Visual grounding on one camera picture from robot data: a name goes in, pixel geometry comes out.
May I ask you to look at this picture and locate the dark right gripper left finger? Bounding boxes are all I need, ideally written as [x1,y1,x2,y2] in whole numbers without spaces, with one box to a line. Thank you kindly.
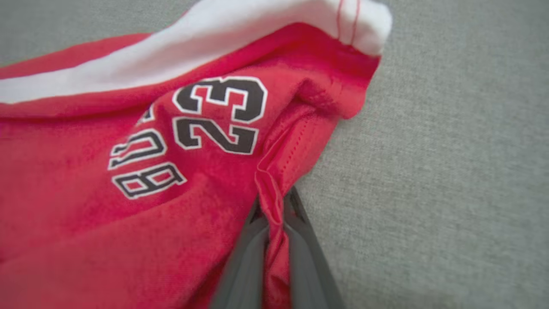
[209,197,271,309]

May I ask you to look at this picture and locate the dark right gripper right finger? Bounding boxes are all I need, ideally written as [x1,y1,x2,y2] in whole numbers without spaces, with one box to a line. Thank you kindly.
[282,186,344,309]

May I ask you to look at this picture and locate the red and white t-shirt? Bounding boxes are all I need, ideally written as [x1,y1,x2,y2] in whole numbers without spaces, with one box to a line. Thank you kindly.
[0,0,393,309]

